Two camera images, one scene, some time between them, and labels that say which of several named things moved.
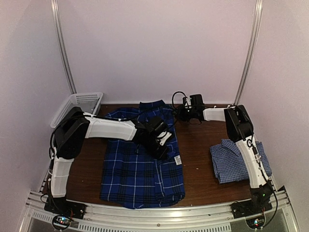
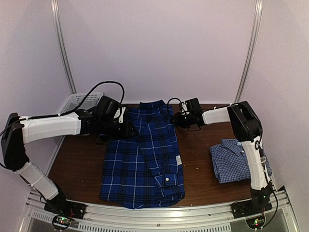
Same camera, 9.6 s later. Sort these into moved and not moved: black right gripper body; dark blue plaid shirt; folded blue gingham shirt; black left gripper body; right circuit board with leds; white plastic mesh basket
Moved: black left gripper body; black right gripper body
Not moved: folded blue gingham shirt; right circuit board with leds; dark blue plaid shirt; white plastic mesh basket
